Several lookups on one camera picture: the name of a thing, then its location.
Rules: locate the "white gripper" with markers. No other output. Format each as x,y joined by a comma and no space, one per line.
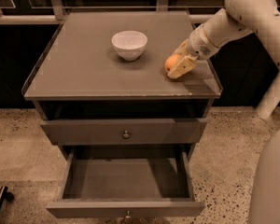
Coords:
198,47

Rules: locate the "orange fruit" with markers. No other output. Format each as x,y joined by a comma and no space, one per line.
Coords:
171,62

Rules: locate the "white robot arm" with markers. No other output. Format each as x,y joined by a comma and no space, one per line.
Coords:
236,20

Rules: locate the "grey drawer cabinet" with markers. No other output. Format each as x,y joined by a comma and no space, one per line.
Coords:
82,77

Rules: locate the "grey top drawer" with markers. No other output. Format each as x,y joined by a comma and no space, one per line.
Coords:
76,132

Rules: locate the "grey open middle drawer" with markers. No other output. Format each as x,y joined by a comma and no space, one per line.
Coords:
126,183

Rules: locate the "white ceramic bowl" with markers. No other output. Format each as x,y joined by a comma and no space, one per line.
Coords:
129,45

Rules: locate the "white table leg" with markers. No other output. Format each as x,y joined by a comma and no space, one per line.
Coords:
270,99

